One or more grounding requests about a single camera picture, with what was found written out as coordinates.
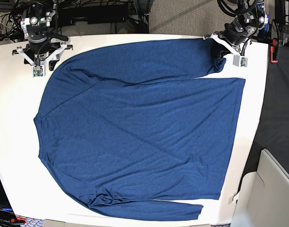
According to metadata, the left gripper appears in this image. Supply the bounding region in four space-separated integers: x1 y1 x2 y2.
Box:
203 23 253 59

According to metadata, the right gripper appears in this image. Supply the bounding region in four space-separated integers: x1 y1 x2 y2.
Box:
12 35 73 71

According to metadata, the blue long-sleeve shirt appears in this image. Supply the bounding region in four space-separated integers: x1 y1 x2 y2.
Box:
34 39 245 221

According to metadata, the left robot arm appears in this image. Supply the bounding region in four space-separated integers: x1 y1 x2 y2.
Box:
203 0 271 61

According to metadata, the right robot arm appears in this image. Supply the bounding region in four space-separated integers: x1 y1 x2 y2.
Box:
12 0 73 77

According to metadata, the red clamp on table edge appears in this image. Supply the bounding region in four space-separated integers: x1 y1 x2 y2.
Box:
270 38 279 63

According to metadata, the white plastic bin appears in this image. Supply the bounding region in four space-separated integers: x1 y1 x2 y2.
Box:
231 149 289 227

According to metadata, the black box with red label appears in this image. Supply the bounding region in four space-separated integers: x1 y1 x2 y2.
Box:
0 180 15 227

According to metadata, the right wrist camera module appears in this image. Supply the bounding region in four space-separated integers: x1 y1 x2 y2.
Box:
32 66 45 77

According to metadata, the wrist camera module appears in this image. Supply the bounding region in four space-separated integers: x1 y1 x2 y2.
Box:
233 55 248 67
32 66 45 77

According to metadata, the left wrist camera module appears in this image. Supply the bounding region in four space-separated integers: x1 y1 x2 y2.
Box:
233 55 248 67

